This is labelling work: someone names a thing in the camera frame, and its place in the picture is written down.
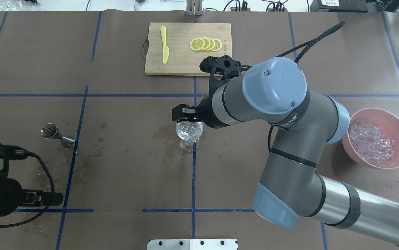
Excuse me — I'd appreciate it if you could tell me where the pink plastic bowl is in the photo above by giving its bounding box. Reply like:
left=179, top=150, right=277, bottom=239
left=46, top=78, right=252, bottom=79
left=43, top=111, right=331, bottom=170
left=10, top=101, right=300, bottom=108
left=342, top=108, right=399, bottom=170

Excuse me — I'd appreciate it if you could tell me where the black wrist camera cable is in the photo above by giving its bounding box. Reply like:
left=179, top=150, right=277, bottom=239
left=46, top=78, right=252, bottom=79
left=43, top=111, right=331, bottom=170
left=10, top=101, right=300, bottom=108
left=269, top=21, right=346, bottom=150

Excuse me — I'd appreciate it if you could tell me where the steel jigger cup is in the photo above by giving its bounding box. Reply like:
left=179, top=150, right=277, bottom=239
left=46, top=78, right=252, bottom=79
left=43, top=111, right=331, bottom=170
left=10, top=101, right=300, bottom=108
left=41, top=123, right=75, bottom=148

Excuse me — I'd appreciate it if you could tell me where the bamboo cutting board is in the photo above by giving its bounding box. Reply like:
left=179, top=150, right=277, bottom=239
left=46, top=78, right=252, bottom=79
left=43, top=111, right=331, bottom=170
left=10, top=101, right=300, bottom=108
left=144, top=22, right=233, bottom=76

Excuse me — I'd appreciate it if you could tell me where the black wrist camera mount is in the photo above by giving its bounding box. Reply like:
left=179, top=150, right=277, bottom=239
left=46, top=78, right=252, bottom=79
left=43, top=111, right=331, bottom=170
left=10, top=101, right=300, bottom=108
left=199, top=55, right=252, bottom=96

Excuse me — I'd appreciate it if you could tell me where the lemon slice stack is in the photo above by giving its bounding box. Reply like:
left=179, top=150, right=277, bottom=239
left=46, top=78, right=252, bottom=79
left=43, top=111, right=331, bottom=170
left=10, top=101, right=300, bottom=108
left=189, top=37, right=223, bottom=52

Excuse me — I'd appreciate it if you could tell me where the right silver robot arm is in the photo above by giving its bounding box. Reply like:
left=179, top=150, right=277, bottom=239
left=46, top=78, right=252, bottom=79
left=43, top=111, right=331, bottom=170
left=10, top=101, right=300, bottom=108
left=172, top=56, right=399, bottom=247

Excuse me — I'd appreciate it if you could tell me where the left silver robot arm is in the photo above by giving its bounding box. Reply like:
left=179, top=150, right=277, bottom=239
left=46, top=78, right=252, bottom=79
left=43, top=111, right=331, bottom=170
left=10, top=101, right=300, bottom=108
left=0, top=178, right=64, bottom=217

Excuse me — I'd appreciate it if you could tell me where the aluminium frame post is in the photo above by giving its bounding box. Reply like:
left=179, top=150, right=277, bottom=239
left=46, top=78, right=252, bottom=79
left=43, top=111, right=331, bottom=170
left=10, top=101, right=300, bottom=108
left=186, top=0, right=204, bottom=16

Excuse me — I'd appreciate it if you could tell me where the clear wine glass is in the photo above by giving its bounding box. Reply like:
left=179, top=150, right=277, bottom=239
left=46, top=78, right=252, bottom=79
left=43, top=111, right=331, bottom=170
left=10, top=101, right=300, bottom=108
left=176, top=121, right=203, bottom=152

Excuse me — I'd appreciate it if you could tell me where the black electronics box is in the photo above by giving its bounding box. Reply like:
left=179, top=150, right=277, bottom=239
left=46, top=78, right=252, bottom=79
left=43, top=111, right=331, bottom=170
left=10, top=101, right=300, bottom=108
left=309, top=0, right=368, bottom=13

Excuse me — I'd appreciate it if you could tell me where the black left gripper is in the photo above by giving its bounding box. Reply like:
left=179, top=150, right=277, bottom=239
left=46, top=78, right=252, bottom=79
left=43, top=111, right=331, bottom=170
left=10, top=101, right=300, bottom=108
left=0, top=178, right=64, bottom=217

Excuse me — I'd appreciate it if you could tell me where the clear ice cubes pile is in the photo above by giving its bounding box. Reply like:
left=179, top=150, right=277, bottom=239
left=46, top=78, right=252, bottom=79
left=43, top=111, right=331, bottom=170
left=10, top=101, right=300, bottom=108
left=348, top=119, right=395, bottom=167

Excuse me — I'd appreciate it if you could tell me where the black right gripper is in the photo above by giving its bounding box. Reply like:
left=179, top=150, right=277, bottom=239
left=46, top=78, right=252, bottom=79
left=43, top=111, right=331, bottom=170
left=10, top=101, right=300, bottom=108
left=171, top=95, right=221, bottom=129

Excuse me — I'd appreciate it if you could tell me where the yellow plastic knife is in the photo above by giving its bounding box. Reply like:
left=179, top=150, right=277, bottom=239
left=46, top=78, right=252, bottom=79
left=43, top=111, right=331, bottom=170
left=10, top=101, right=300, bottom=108
left=160, top=26, right=170, bottom=64

